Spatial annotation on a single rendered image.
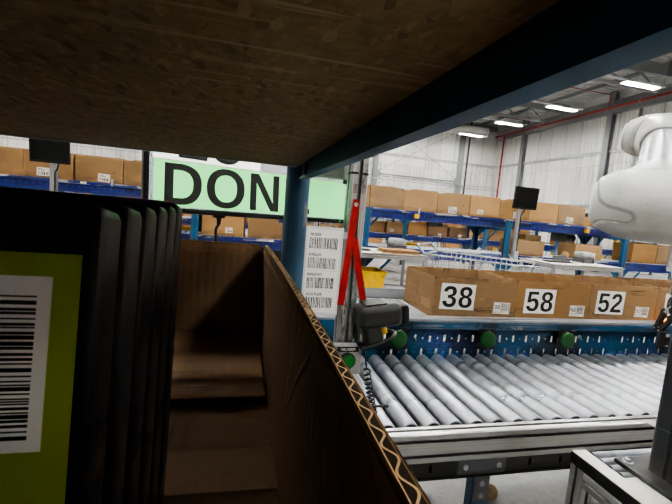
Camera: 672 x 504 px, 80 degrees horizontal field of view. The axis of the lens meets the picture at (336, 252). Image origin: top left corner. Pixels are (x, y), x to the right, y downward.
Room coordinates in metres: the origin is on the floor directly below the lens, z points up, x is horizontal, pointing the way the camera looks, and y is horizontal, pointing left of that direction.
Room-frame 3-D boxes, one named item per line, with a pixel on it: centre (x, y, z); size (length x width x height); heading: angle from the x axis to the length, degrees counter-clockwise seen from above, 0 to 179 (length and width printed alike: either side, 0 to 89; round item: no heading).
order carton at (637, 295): (1.97, -1.32, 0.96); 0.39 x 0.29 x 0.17; 104
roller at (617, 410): (1.39, -0.87, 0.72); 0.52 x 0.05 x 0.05; 14
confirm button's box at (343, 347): (0.87, -0.04, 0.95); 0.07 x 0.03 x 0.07; 104
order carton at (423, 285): (1.79, -0.57, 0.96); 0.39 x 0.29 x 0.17; 104
